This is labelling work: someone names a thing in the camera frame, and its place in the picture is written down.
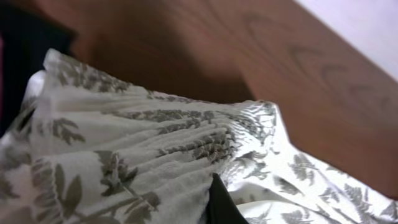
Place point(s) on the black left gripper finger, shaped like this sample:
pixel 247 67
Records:
pixel 221 208

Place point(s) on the folded black and coral garment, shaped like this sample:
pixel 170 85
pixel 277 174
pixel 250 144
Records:
pixel 25 40

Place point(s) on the white fern print garment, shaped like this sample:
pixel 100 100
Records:
pixel 89 148

